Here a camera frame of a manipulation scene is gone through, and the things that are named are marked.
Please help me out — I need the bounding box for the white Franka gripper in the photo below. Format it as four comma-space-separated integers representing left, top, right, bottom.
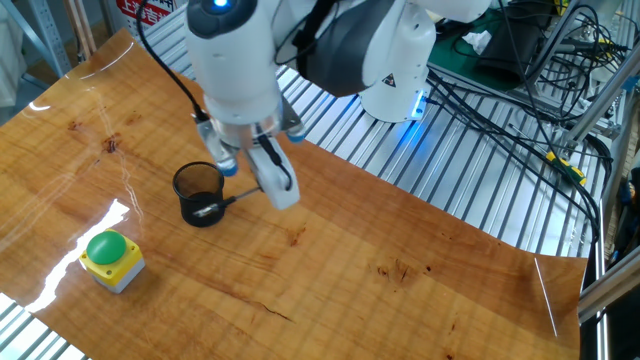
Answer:
193, 97, 308, 212

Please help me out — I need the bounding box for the black and clear pen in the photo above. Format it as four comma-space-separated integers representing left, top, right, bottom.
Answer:
192, 185, 264, 219

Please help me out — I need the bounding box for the black mesh pen holder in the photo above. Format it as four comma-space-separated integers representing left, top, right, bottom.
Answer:
172, 160, 227, 229

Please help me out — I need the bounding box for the glossy wood pattern mat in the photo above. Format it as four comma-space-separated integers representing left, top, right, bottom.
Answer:
0, 28, 589, 360

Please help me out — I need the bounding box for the yellow box green push button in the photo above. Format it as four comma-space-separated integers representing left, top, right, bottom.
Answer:
78, 229, 147, 295

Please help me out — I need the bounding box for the red and white sign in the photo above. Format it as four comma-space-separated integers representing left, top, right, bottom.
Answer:
115, 0, 177, 29

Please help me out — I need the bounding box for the green cutting mat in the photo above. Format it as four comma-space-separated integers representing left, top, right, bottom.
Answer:
428, 7, 532, 92

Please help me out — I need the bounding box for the crumpled white tissue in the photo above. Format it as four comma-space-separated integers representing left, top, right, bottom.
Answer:
461, 29, 494, 56

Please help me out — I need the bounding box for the pair of wooden sticks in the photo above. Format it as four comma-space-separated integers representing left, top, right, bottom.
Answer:
63, 0, 98, 62

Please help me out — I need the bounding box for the grey perforated metal strut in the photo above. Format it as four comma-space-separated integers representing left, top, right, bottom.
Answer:
0, 0, 72, 79

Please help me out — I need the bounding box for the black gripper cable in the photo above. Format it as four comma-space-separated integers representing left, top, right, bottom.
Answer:
135, 0, 211, 124

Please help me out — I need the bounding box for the black cable bundle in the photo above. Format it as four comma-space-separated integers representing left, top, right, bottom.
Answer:
424, 67, 602, 244

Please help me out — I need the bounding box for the yellow green handle screwdriver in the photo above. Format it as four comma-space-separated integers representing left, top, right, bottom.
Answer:
508, 123, 588, 187

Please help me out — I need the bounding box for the slanted aluminium frame beam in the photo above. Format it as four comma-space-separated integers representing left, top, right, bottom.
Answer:
564, 54, 640, 146

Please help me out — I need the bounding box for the thick aluminium frame beam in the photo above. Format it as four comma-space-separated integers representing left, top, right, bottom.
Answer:
578, 259, 640, 324

